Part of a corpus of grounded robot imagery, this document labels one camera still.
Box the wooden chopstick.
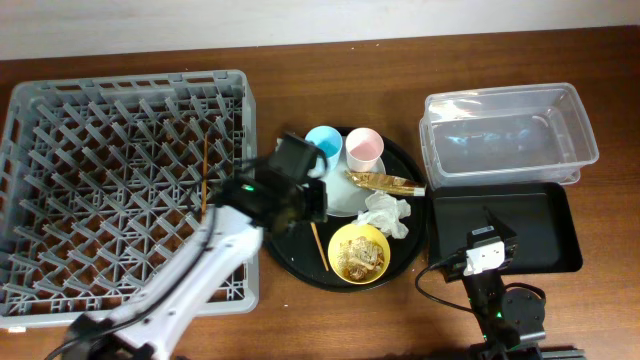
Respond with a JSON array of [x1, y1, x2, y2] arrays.
[[310, 222, 329, 272], [201, 134, 208, 221]]

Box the crumpled white paper napkin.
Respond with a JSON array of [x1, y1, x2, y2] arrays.
[[353, 191, 411, 239]]

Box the gold foil snack wrapper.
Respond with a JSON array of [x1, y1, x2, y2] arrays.
[[345, 171, 426, 197]]

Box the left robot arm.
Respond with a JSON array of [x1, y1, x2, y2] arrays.
[[49, 133, 328, 359]]

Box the blue plastic cup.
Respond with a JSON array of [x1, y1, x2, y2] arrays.
[[305, 125, 343, 174]]

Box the black rectangular tray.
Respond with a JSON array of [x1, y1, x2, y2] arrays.
[[429, 183, 583, 275]]

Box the white round plate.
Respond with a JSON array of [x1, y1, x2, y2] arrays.
[[322, 149, 374, 217]]

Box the yellow bowl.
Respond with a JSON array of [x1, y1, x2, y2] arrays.
[[327, 224, 391, 285]]

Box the food scraps in bowl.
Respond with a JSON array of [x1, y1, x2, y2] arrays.
[[337, 236, 385, 283]]

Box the pink plastic cup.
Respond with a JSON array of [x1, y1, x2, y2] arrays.
[[344, 128, 384, 172]]

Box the round black serving tray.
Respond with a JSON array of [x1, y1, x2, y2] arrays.
[[263, 136, 430, 293]]

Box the clear plastic storage bin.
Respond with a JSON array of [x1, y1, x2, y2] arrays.
[[419, 83, 599, 189]]

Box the grey plastic dishwasher rack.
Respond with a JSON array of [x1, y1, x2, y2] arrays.
[[1, 70, 257, 329]]

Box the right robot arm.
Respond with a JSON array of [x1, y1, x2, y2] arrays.
[[444, 209, 586, 360]]

